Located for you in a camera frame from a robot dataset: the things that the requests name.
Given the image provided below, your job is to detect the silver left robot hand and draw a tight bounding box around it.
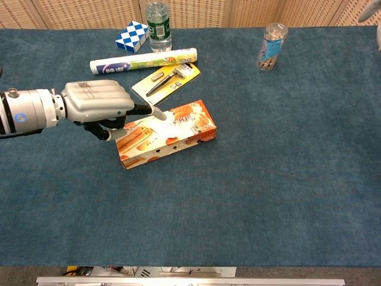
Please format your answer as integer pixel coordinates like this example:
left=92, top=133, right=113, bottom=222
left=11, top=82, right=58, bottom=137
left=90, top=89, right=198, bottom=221
left=61, top=79, right=167, bottom=142

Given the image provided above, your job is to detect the aluminium profile rail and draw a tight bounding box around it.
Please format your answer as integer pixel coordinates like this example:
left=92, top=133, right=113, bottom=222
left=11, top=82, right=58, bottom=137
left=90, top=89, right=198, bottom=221
left=36, top=276, right=346, bottom=286

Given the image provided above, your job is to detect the orange snack box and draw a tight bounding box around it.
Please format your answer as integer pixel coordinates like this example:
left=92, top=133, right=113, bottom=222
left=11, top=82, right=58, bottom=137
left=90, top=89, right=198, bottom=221
left=115, top=100, right=217, bottom=170

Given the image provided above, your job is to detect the razor in yellow blister pack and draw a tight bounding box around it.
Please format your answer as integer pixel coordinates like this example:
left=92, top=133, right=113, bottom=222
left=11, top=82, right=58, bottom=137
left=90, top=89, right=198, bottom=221
left=131, top=62, right=202, bottom=107

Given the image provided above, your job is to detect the blue felt table cloth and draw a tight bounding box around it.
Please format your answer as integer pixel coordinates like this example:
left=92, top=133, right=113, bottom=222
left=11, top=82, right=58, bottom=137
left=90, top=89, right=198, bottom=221
left=0, top=27, right=381, bottom=268

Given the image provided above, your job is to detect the white yellow tube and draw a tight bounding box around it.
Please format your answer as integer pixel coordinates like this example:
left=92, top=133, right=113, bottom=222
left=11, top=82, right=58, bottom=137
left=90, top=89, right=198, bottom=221
left=89, top=47, right=199, bottom=76

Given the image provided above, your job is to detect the clear plastic snack canister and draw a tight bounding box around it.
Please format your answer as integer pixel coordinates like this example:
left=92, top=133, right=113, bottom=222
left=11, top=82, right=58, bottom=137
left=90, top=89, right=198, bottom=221
left=255, top=23, right=289, bottom=72

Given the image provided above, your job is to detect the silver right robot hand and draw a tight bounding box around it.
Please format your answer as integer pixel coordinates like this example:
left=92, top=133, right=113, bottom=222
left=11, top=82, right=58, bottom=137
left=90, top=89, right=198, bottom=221
left=358, top=0, right=381, bottom=23

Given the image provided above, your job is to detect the woven rattan folding screen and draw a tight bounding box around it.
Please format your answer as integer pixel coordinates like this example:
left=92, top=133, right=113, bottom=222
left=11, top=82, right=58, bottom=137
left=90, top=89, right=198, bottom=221
left=0, top=0, right=381, bottom=30

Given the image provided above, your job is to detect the green capped plastic bottle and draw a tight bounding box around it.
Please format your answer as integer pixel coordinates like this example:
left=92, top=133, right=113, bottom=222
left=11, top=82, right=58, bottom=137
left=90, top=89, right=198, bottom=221
left=145, top=1, right=173, bottom=54

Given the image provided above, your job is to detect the blue white snake cube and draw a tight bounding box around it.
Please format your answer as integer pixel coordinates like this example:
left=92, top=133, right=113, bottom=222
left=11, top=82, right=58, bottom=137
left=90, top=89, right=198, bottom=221
left=115, top=20, right=149, bottom=54

